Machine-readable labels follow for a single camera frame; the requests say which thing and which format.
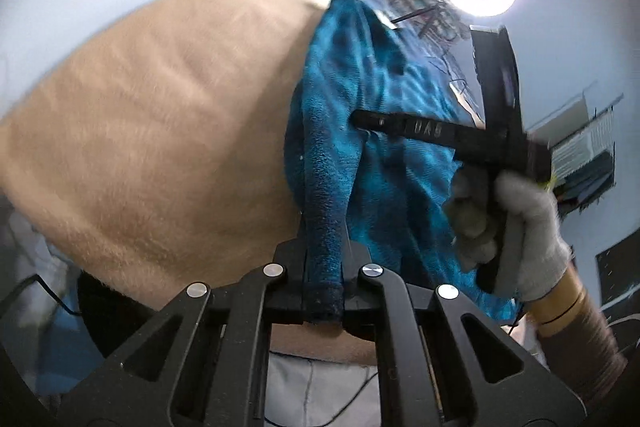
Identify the black cable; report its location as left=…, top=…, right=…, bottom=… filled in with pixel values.
left=0, top=273, right=83, bottom=317

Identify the dark window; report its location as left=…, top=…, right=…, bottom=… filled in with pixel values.
left=595, top=234, right=640, bottom=310

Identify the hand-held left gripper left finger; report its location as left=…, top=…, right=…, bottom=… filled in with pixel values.
left=59, top=216, right=308, bottom=427

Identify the tan mat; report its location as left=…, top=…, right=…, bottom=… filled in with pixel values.
left=0, top=0, right=382, bottom=369

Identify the black clothes drying rack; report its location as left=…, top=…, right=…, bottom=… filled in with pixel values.
left=545, top=104, right=617, bottom=208

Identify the person's right hand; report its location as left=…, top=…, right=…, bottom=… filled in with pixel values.
left=444, top=169, right=572, bottom=304

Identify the black light tripod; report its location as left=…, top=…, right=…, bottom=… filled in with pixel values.
left=390, top=0, right=453, bottom=28

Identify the blue fleece garment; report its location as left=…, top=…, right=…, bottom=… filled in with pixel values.
left=284, top=0, right=526, bottom=325

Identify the white hanging cloth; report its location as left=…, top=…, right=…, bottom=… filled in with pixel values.
left=550, top=116, right=615, bottom=180

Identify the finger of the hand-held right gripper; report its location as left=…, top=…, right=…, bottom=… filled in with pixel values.
left=352, top=109, right=482, bottom=164

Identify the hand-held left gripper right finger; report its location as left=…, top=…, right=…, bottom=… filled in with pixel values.
left=343, top=225, right=587, bottom=427

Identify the person's right forearm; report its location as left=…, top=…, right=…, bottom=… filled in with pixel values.
left=525, top=266, right=629, bottom=408

